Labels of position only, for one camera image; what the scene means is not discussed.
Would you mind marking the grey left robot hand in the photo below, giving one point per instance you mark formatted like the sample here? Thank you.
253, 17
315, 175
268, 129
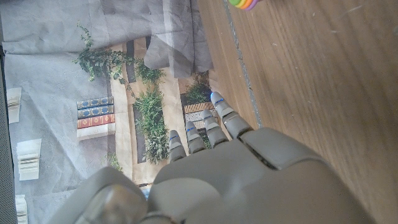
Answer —
248, 186

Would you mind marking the stacked colourful toy cups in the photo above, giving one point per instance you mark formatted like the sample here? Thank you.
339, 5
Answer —
244, 3

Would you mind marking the grey tape outline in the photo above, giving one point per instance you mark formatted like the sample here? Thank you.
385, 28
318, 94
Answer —
241, 59

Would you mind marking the printed fabric backdrop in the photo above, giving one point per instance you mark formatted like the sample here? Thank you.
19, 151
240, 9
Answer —
62, 62

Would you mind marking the dark grey mesh panel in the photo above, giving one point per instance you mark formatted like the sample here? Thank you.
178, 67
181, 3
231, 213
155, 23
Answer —
6, 155

